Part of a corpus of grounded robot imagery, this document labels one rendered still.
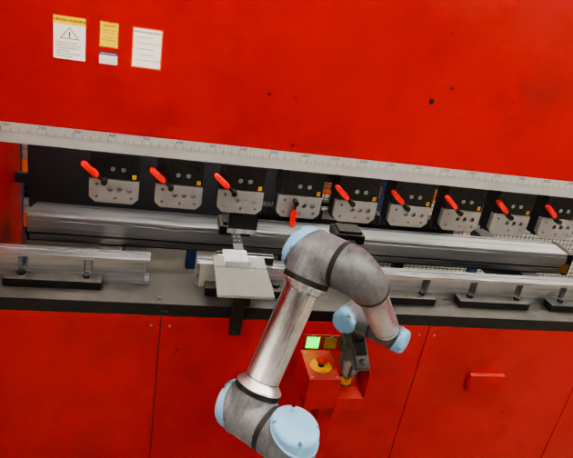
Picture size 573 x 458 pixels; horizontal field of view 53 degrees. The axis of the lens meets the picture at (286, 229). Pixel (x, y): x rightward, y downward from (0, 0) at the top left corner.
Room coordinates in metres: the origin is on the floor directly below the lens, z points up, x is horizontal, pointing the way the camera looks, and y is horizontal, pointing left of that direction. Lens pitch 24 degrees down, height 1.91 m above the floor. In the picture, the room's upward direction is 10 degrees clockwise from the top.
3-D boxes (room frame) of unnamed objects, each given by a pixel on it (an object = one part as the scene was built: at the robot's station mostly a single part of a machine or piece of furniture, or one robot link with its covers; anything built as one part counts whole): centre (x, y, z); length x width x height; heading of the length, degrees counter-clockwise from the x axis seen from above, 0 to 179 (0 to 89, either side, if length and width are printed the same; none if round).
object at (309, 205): (1.83, -0.02, 1.26); 0.15 x 0.09 x 0.17; 104
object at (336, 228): (2.06, -0.26, 1.01); 0.26 x 0.12 x 0.05; 14
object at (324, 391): (1.56, -0.23, 0.75); 0.20 x 0.16 x 0.18; 104
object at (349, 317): (1.45, -0.25, 1.03); 0.11 x 0.11 x 0.08; 57
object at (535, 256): (2.18, -0.16, 0.93); 2.30 x 0.14 x 0.10; 104
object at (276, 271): (1.80, 0.10, 0.92); 0.39 x 0.06 x 0.10; 104
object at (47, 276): (1.59, 0.72, 0.89); 0.30 x 0.05 x 0.03; 104
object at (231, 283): (1.65, 0.12, 1.00); 0.26 x 0.18 x 0.01; 14
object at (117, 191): (1.69, 0.56, 1.26); 0.15 x 0.09 x 0.17; 104
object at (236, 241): (1.95, 0.19, 1.01); 0.26 x 0.12 x 0.05; 14
